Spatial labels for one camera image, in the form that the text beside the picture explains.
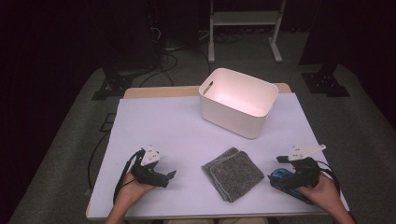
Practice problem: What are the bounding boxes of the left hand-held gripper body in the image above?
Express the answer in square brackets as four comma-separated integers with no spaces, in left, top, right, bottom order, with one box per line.
[130,144,171,189]

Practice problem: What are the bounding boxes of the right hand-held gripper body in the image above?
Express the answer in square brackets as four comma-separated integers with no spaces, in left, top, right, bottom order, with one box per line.
[287,144,327,189]

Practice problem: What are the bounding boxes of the blue and black toy car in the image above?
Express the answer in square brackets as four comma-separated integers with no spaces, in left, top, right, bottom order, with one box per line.
[268,167,314,205]

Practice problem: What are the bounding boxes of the grey fluffy cloth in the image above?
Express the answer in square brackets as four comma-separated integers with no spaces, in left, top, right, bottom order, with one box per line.
[201,147,265,203]

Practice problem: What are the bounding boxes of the white plastic bin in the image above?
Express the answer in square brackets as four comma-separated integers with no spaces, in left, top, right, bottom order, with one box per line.
[198,67,279,140]

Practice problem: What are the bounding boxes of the person's left hand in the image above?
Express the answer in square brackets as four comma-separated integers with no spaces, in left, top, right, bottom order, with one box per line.
[116,172,157,207]

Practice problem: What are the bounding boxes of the person's right hand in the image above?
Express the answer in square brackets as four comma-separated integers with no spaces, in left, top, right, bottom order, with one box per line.
[295,172,344,214]

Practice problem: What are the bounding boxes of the black stand base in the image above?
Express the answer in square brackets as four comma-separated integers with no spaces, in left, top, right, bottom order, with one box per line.
[300,63,351,98]
[91,66,157,101]

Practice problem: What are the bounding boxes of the left hand-held gripper black cable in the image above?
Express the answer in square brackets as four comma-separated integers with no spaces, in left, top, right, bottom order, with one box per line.
[112,148,147,205]

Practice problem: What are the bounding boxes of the hand-held gripper black cable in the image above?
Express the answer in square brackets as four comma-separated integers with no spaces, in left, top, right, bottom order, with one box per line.
[317,160,343,195]
[112,148,147,205]

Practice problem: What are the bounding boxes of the right hand-held gripper black cable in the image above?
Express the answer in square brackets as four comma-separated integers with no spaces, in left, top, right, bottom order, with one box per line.
[317,160,343,195]

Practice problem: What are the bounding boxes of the thin black floor cable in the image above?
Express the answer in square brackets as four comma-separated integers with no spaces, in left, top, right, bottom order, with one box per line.
[88,130,112,190]

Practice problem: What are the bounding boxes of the black floor cables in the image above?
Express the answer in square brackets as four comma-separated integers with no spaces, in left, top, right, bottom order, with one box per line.
[138,26,213,88]

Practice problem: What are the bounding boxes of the white metal stand frame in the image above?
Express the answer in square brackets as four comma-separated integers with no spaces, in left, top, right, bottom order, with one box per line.
[207,0,288,64]

